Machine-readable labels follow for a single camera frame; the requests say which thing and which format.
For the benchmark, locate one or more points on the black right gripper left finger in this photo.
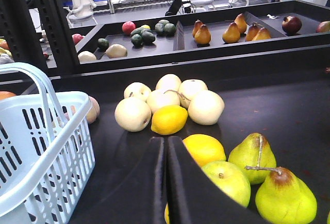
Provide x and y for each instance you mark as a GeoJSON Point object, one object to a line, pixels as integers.
{"type": "Point", "coordinates": [138, 199]}

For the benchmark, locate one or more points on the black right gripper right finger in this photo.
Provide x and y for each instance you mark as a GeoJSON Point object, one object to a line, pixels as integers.
{"type": "Point", "coordinates": [193, 198]}

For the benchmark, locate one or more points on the light blue plastic basket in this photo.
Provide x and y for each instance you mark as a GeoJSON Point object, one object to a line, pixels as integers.
{"type": "Point", "coordinates": [46, 151]}

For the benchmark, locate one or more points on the green apple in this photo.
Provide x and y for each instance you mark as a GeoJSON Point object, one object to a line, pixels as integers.
{"type": "Point", "coordinates": [229, 178]}

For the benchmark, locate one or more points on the yellow lemon middle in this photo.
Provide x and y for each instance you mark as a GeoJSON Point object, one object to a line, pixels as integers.
{"type": "Point", "coordinates": [204, 149]}

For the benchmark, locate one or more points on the green pear with stem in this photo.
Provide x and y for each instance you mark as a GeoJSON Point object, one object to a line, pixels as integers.
{"type": "Point", "coordinates": [254, 151]}

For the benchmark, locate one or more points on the yellow lemon by pears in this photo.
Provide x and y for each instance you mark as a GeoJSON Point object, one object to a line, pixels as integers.
{"type": "Point", "coordinates": [169, 120]}

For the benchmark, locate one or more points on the pink peach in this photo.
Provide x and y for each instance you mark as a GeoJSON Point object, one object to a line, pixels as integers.
{"type": "Point", "coordinates": [94, 112]}

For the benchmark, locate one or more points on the black wooden produce stand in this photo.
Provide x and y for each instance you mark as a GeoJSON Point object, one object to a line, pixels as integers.
{"type": "Point", "coordinates": [266, 61]}

